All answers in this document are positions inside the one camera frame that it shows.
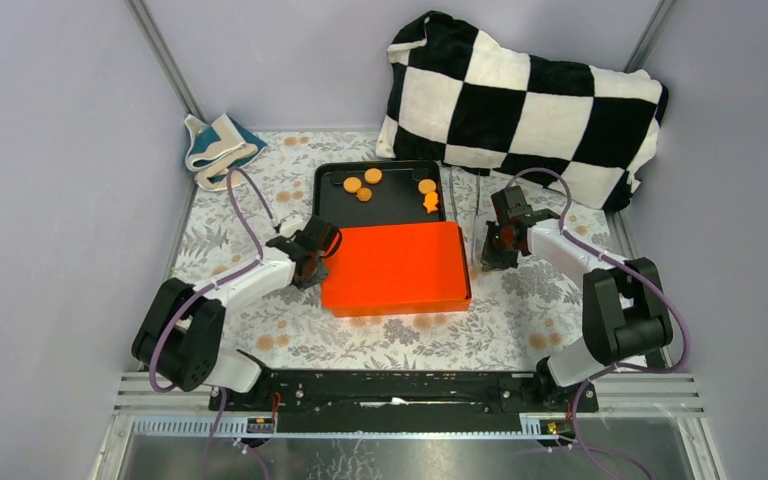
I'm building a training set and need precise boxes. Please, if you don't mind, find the orange swirl cookie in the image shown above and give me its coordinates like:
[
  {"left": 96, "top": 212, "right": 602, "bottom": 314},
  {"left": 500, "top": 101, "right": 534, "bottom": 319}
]
[{"left": 356, "top": 187, "right": 372, "bottom": 202}]

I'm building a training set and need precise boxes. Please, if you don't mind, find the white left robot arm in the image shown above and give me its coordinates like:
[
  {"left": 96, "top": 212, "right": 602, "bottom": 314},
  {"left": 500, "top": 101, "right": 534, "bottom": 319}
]
[{"left": 131, "top": 216, "right": 343, "bottom": 411}]

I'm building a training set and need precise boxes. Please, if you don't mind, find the teal beige folded cloth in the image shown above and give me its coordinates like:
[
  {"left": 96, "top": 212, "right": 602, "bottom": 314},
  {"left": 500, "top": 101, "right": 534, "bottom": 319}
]
[{"left": 184, "top": 113, "right": 267, "bottom": 192}]

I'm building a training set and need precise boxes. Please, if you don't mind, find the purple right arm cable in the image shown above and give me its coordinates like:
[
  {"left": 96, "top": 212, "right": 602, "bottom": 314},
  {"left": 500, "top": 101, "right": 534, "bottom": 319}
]
[{"left": 504, "top": 167, "right": 693, "bottom": 478}]

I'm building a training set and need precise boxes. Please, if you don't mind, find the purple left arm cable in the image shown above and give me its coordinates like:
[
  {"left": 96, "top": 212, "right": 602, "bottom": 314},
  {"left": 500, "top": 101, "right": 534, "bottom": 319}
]
[{"left": 147, "top": 165, "right": 293, "bottom": 480}]

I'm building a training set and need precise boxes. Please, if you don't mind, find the orange box lid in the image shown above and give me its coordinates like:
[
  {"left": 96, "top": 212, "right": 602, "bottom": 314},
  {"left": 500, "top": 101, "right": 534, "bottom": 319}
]
[{"left": 321, "top": 221, "right": 472, "bottom": 317}]

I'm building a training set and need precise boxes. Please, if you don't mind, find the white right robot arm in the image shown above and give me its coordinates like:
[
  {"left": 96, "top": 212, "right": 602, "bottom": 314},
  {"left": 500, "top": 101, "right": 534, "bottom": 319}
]
[{"left": 481, "top": 186, "right": 673, "bottom": 412}]

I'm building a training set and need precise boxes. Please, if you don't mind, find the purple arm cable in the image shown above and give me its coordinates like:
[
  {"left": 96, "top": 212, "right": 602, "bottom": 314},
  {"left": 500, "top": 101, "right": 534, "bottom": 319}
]
[
  {"left": 504, "top": 167, "right": 693, "bottom": 478},
  {"left": 147, "top": 165, "right": 293, "bottom": 480}
]

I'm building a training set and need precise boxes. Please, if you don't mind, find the round orange cookie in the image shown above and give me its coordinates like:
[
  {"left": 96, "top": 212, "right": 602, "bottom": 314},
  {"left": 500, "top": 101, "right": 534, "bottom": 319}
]
[
  {"left": 417, "top": 179, "right": 437, "bottom": 195},
  {"left": 364, "top": 168, "right": 383, "bottom": 185},
  {"left": 342, "top": 177, "right": 363, "bottom": 194}
]

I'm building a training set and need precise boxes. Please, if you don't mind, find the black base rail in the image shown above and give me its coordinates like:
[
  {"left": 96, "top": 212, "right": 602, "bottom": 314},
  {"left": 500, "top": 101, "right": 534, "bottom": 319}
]
[{"left": 224, "top": 369, "right": 599, "bottom": 434}]

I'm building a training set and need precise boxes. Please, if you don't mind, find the black white checkered pillow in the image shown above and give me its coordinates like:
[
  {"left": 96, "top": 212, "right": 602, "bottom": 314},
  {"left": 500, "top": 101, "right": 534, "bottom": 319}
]
[{"left": 375, "top": 11, "right": 669, "bottom": 212}]

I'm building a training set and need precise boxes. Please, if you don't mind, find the orange fish cookie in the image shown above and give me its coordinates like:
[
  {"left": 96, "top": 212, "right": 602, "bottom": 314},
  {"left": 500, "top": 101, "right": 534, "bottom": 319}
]
[{"left": 423, "top": 191, "right": 440, "bottom": 214}]

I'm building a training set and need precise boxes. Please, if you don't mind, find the black cookie tray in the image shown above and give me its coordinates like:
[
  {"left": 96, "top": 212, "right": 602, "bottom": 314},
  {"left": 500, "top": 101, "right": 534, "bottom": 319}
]
[{"left": 312, "top": 160, "right": 446, "bottom": 228}]

